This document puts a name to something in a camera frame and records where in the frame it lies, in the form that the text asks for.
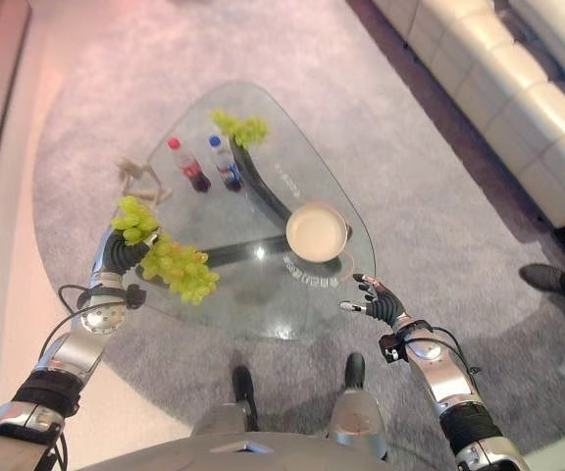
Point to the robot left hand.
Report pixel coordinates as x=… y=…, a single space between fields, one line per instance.
x=124 y=255

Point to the large green grape bunch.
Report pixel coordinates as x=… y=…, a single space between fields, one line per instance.
x=184 y=275

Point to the red cap cola bottle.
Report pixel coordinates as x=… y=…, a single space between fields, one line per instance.
x=191 y=172

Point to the black curved table base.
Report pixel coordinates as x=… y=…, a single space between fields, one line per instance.
x=263 y=189

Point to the beige wooden table leg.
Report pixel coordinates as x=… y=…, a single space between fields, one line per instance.
x=133 y=169

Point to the grey carpet rug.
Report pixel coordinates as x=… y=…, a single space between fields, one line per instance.
x=410 y=196

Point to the robot leg with foot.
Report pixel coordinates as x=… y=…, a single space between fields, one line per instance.
x=223 y=417
x=358 y=417

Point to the small green grape bunch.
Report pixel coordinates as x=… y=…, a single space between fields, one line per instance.
x=245 y=128

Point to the blue cap cola bottle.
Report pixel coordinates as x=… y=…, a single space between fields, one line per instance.
x=226 y=169

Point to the white leather sofa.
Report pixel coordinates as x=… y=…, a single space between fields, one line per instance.
x=508 y=98

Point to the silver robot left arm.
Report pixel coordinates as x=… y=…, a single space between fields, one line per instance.
x=74 y=350

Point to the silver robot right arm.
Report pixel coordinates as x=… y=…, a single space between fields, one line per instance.
x=439 y=373

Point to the robot left leg with foot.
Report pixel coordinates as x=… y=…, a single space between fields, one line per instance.
x=223 y=417

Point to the person's dark shoe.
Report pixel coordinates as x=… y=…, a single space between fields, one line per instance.
x=552 y=282

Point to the silver robot torso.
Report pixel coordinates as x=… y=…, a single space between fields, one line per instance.
x=243 y=456

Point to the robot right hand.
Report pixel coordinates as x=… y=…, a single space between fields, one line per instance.
x=385 y=306

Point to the beige round plate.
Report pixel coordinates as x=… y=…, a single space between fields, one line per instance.
x=314 y=233

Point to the robot right leg with foot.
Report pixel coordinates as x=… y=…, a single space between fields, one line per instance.
x=358 y=417

